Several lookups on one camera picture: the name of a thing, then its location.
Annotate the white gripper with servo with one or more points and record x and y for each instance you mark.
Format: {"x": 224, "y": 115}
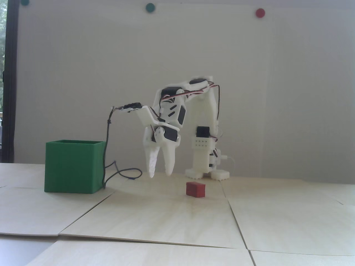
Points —
{"x": 167, "y": 142}

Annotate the red block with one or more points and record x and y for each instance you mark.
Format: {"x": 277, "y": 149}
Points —
{"x": 195, "y": 189}

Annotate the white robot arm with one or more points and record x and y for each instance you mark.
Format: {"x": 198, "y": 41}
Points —
{"x": 206, "y": 122}

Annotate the green open box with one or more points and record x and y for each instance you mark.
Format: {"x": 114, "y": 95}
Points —
{"x": 70, "y": 169}

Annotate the white board panel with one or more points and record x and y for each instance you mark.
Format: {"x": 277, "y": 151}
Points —
{"x": 83, "y": 69}

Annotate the green round magnet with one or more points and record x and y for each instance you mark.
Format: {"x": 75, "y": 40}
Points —
{"x": 150, "y": 7}
{"x": 25, "y": 2}

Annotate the red round magnet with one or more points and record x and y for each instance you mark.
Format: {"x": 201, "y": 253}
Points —
{"x": 260, "y": 12}

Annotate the dark window frame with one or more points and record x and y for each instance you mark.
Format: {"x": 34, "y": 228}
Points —
{"x": 11, "y": 83}

